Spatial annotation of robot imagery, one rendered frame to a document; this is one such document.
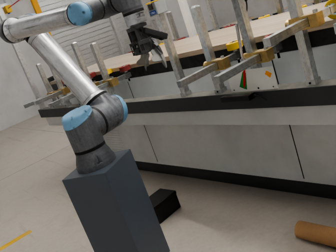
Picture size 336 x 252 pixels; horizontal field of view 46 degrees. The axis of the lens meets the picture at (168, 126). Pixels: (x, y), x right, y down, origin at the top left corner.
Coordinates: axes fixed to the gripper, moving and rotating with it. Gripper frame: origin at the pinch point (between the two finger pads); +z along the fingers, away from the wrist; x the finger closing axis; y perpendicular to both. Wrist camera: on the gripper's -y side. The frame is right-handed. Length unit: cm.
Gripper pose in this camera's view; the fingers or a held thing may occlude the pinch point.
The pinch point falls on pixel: (157, 69)
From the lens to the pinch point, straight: 171.0
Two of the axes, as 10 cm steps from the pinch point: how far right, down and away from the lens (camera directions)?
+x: 5.8, 0.3, -8.1
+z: 3.2, 9.1, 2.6
